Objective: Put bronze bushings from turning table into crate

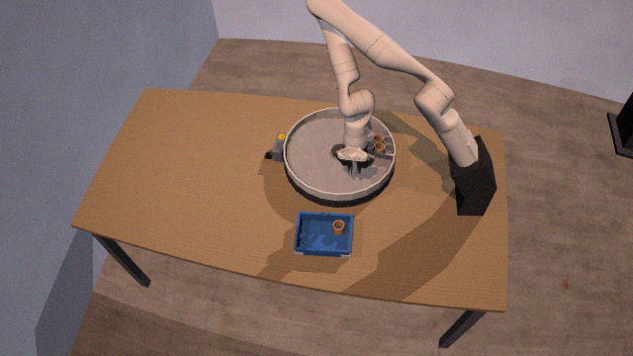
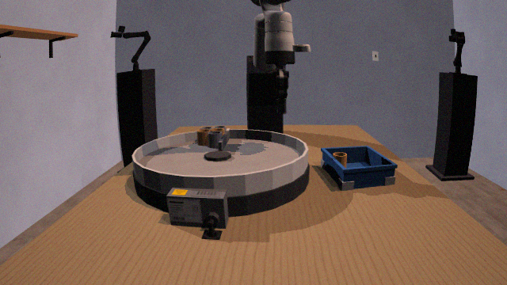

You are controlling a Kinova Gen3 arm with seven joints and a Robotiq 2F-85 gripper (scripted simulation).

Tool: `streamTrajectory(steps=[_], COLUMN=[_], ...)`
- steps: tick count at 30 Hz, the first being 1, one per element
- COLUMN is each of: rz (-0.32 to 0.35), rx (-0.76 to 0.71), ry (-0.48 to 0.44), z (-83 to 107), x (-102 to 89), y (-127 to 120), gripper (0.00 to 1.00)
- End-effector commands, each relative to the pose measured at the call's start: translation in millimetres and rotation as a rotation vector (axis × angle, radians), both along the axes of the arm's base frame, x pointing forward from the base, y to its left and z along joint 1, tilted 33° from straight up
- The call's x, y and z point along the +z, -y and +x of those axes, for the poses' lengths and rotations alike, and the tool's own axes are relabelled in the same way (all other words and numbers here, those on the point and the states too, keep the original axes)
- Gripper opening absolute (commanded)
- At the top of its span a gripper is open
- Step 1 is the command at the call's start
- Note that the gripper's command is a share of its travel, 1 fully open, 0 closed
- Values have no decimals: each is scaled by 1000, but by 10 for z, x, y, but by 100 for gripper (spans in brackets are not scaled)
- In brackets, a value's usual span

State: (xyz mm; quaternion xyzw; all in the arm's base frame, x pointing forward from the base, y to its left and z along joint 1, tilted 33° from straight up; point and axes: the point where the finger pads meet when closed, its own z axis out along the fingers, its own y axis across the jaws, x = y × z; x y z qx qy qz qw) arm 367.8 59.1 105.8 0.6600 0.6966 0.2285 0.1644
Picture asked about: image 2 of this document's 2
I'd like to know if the dark blue open crate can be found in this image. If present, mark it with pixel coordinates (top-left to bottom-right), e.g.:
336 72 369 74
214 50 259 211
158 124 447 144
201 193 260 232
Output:
321 146 398 191

